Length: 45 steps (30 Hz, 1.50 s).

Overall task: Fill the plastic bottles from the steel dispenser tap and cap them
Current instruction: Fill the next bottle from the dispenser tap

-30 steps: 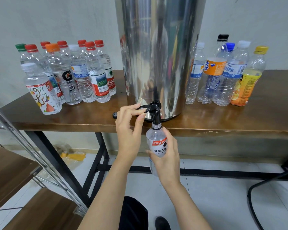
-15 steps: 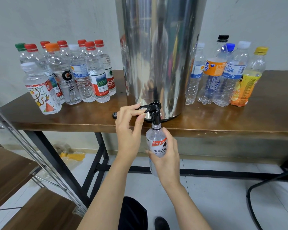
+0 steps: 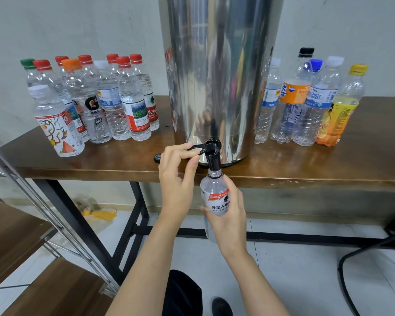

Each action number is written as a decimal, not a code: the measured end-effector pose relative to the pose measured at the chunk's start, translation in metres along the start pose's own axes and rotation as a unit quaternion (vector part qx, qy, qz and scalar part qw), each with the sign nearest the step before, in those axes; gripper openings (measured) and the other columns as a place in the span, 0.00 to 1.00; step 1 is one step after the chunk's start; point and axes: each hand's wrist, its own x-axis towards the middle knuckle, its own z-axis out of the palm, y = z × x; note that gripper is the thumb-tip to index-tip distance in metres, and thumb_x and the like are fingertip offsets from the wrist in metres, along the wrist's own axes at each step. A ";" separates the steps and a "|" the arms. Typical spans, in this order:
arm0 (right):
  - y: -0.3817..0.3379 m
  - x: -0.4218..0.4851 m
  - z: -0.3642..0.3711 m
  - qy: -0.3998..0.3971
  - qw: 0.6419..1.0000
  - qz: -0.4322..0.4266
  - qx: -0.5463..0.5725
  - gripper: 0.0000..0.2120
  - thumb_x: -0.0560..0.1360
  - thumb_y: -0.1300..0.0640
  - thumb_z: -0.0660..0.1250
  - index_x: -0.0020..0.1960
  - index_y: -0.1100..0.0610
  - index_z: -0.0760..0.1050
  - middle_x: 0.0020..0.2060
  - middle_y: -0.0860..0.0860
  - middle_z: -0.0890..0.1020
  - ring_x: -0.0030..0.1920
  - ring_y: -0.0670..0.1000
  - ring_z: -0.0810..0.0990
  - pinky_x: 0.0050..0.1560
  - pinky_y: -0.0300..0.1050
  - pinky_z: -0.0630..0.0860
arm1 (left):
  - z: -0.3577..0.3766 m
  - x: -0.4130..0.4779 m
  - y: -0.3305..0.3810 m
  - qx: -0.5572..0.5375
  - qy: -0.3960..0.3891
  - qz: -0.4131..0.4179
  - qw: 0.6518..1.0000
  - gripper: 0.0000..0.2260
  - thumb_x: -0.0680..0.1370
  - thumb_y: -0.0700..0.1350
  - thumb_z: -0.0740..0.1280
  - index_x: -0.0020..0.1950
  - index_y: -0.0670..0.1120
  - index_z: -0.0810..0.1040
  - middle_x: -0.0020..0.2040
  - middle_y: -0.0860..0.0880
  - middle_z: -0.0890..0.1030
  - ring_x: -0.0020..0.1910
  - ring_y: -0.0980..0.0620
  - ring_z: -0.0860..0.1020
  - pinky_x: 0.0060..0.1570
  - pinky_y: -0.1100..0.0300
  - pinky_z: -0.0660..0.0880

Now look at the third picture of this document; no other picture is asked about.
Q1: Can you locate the white-cap blue-label bottle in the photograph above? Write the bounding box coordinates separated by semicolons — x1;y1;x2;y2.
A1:
93;60;132;141

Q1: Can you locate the person's right forearm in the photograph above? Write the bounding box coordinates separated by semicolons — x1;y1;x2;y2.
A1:
224;250;291;316

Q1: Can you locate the yellow label plastic bottle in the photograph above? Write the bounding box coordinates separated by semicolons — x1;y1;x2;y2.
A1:
316;64;369;147

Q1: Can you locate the stainless steel water dispenser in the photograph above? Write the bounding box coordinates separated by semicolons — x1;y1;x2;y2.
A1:
158;0;285;170

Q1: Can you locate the green label plastic water bottle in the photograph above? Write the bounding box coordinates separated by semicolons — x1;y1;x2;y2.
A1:
20;58;38;87

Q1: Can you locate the orange cap clear plastic bottle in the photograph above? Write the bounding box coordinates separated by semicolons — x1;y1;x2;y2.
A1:
61;58;113;144

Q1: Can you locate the yellow debris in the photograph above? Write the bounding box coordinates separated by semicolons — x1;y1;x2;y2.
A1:
82;207;118;221

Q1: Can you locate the wooden metal shelf rack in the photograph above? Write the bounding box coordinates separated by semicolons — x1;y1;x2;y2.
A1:
0;135;122;316

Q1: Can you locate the person's right hand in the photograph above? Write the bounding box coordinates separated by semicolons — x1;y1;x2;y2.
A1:
201;174;248;258

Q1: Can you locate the blue cap plastic bottle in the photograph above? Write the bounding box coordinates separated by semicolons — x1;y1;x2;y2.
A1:
283;59;323;144

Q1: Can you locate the person's black shoe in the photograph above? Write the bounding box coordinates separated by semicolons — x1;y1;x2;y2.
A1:
211;297;234;316

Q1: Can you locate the person's left forearm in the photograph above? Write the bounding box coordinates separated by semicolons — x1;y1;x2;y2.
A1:
105;217;192;316

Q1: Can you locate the orange label black cap bottle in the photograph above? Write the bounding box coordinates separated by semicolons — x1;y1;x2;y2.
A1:
270;47;315;144

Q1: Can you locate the wooden stool with black frame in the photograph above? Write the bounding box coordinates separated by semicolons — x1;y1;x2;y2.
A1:
338;207;395;316

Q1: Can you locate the white patterned label plastic bottle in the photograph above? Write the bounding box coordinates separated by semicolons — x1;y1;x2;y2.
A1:
28;85;86;157

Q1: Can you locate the person's black trouser leg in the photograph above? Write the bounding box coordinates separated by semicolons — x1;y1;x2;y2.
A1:
161;269;204;316

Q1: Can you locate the slim blue label plastic bottle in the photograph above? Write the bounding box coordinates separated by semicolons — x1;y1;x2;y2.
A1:
255;57;283;144

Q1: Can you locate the person's left hand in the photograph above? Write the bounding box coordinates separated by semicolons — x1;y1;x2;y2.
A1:
158;143;201;226

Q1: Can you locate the white cap blue label bottle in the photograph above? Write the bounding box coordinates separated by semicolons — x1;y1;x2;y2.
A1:
292;56;346;147

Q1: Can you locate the black metal table frame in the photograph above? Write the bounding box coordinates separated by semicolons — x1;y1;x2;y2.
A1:
36;180;395;284

